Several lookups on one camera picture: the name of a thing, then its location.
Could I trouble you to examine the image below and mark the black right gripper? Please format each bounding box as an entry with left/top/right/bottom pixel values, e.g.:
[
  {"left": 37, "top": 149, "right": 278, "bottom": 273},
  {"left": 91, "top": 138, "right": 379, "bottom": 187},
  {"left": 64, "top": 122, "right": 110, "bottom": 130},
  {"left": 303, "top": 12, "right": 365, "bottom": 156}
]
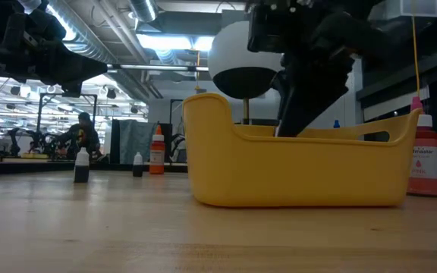
[{"left": 273, "top": 33, "right": 356, "bottom": 137}]

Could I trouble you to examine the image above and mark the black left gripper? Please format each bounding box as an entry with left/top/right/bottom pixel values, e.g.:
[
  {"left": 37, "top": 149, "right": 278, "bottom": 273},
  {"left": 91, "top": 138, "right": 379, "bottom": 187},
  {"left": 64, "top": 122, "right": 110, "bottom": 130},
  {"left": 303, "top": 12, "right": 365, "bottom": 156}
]
[{"left": 0, "top": 8, "right": 108, "bottom": 98}]

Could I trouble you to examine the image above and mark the yellow plastic basket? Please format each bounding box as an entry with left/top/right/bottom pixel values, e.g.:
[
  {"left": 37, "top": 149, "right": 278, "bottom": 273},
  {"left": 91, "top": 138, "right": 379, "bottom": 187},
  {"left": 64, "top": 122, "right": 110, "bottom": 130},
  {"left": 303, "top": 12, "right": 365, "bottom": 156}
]
[{"left": 182, "top": 93, "right": 421, "bottom": 209}]

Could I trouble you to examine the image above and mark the large orange dye bottle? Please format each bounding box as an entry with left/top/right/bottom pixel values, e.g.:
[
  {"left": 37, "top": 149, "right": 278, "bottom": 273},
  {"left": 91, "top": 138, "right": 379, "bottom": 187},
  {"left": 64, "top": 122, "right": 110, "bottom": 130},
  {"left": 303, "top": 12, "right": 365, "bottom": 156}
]
[{"left": 149, "top": 124, "right": 166, "bottom": 175}]

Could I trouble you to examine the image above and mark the person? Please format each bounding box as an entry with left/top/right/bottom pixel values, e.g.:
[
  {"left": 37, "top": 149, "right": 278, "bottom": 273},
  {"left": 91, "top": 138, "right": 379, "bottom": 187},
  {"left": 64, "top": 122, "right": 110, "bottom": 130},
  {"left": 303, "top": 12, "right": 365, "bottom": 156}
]
[{"left": 57, "top": 111, "right": 102, "bottom": 160}]

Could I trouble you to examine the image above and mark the ceiling light tube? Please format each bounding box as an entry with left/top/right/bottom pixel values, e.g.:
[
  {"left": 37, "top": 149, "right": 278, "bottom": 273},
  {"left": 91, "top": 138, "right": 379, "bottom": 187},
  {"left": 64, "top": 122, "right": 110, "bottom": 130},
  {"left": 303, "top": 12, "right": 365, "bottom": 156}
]
[{"left": 106, "top": 63, "right": 210, "bottom": 73}]

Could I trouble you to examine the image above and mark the white globe lamp black base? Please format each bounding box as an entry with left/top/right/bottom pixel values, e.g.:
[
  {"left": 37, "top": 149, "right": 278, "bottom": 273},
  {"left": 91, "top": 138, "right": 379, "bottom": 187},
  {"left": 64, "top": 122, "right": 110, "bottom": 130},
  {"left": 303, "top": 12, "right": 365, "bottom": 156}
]
[{"left": 207, "top": 20, "right": 285, "bottom": 127}]

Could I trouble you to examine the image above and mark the grey fabric partition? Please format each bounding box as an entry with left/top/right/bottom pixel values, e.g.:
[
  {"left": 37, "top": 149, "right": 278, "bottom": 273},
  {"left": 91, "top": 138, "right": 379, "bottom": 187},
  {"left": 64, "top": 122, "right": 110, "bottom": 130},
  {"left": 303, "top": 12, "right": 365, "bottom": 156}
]
[{"left": 111, "top": 119, "right": 174, "bottom": 171}]

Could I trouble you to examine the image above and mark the background work table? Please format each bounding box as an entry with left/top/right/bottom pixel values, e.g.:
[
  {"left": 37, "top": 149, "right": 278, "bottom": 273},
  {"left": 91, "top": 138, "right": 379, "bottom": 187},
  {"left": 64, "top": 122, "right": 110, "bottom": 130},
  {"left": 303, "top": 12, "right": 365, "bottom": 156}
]
[{"left": 0, "top": 157, "right": 76, "bottom": 176}]

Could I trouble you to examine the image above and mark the large pink dye bottle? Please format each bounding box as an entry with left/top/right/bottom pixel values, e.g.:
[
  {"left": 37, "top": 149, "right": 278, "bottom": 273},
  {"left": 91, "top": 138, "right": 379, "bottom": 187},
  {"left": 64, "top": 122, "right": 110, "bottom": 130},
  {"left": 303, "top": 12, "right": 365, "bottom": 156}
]
[{"left": 407, "top": 96, "right": 437, "bottom": 197}]

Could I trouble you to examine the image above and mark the white ceiling box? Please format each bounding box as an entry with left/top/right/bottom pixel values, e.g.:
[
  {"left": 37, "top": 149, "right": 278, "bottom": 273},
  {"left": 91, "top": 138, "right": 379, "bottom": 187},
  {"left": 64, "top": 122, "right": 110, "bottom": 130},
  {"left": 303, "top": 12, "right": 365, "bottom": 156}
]
[{"left": 399, "top": 0, "right": 437, "bottom": 19}]

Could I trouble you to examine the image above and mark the black metal frame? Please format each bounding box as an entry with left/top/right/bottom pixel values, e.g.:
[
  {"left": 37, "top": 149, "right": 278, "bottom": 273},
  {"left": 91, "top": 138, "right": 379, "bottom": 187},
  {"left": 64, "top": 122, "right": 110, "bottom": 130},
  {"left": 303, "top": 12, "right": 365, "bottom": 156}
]
[
  {"left": 36, "top": 93, "right": 98, "bottom": 152},
  {"left": 169, "top": 99, "right": 185, "bottom": 126}
]

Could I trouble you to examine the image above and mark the small silver ceiling duct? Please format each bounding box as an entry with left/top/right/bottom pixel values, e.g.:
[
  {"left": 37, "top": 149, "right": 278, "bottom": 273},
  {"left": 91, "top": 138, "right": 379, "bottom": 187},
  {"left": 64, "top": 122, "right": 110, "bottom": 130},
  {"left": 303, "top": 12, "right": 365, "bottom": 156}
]
[{"left": 127, "top": 0, "right": 159, "bottom": 23}]

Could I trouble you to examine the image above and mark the yellow extension cord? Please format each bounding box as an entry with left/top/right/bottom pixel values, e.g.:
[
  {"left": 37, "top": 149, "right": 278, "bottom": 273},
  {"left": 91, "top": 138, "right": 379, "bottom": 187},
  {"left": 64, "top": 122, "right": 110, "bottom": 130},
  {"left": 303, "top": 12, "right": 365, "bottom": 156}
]
[{"left": 410, "top": 14, "right": 421, "bottom": 98}]

